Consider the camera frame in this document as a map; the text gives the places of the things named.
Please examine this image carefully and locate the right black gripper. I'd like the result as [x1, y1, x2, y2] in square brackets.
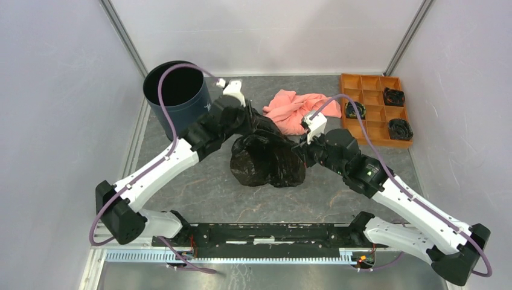
[292, 126, 347, 176]

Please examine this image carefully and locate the black plastic trash bag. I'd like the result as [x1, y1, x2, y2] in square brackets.
[229, 108, 306, 188]

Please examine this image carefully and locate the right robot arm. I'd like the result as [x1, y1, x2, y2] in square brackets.
[294, 129, 490, 286]

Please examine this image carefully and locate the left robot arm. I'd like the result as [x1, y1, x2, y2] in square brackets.
[89, 95, 258, 246]

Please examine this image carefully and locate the dark blue trash bin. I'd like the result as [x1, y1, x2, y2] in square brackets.
[143, 60, 212, 141]

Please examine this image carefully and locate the rolled trash bag with yellow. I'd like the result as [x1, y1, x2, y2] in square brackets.
[345, 101, 366, 120]

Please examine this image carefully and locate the rolled trash bag bottom right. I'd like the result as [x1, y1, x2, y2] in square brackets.
[388, 118, 414, 141]

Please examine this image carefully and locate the rolled trash bag top right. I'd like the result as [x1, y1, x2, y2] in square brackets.
[383, 87, 405, 107]

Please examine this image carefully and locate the pink crumpled cloth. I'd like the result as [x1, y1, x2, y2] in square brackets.
[263, 89, 328, 135]

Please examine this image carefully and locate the orange wooden compartment tray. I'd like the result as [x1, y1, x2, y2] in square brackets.
[340, 73, 412, 149]

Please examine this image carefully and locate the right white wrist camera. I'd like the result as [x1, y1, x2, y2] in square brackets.
[301, 111, 327, 144]

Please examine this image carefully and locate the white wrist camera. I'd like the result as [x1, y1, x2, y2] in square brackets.
[216, 78, 246, 108]
[301, 111, 327, 144]

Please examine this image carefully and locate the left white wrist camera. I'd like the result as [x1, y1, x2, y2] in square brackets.
[216, 78, 246, 108]

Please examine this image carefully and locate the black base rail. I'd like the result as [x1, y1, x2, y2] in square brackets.
[166, 223, 381, 258]

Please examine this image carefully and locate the white toothed cable duct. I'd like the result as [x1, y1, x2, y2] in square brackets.
[104, 248, 355, 265]

